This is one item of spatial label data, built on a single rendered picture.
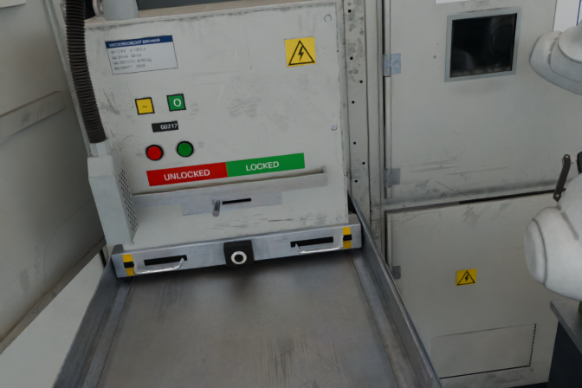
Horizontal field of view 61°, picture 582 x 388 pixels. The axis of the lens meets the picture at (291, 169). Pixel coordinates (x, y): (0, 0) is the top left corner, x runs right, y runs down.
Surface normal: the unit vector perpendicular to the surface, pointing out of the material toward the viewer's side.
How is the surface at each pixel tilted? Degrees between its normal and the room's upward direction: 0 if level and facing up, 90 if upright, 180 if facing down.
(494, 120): 90
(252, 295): 0
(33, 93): 90
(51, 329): 90
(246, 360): 0
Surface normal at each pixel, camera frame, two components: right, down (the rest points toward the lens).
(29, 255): 0.98, 0.00
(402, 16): 0.09, 0.40
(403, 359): -0.09, -0.91
